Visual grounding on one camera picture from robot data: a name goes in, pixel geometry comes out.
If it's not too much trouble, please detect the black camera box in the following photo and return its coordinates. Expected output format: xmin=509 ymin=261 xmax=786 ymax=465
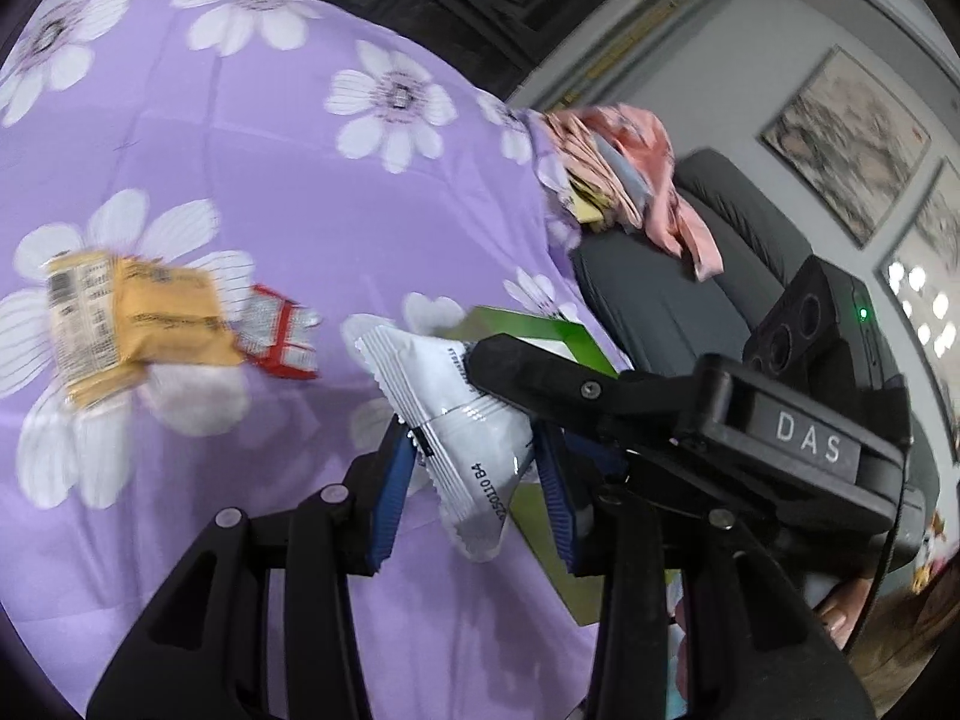
xmin=742 ymin=255 xmax=913 ymax=452

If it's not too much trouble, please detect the dark grey sofa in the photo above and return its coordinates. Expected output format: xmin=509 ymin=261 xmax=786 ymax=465
xmin=569 ymin=146 xmax=947 ymax=542

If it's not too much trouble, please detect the yellow biscuit snack packet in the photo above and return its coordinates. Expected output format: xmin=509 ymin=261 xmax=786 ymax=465
xmin=46 ymin=249 xmax=242 ymax=408

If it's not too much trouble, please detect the purple floral tablecloth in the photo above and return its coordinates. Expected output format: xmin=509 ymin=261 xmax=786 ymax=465
xmin=2 ymin=0 xmax=586 ymax=712

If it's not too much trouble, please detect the pink patterned cloth pile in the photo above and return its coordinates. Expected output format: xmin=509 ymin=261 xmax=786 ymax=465
xmin=542 ymin=104 xmax=724 ymax=281

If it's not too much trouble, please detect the red silver snack packet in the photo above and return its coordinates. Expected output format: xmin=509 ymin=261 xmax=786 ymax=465
xmin=235 ymin=284 xmax=320 ymax=380

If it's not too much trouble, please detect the person's hand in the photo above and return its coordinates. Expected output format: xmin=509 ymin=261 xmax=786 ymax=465
xmin=817 ymin=578 xmax=872 ymax=649

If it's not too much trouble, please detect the framed landscape painting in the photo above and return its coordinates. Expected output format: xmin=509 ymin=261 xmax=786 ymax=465
xmin=760 ymin=46 xmax=931 ymax=247

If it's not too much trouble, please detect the green white cardboard box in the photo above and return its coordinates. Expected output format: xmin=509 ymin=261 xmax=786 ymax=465
xmin=440 ymin=304 xmax=685 ymax=628

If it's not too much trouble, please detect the silver white snack packet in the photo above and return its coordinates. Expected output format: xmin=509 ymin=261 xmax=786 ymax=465
xmin=355 ymin=325 xmax=534 ymax=562

